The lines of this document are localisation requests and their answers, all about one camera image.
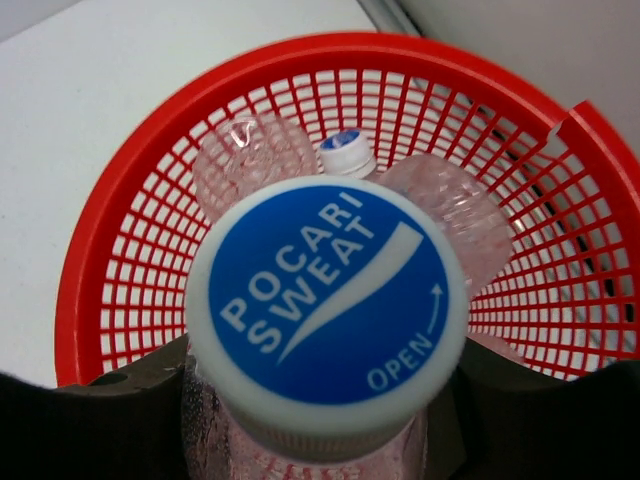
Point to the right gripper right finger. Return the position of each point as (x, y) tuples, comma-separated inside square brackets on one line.
[(497, 419)]

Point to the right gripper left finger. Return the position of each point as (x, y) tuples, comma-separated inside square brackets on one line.
[(123, 425)]

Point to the clear bottle white cap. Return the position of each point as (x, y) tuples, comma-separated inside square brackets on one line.
[(246, 154)]

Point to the blue label bottle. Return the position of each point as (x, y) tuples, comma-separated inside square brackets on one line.
[(474, 226), (347, 153)]

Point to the red mesh plastic bin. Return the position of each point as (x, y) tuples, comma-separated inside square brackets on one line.
[(568, 301)]

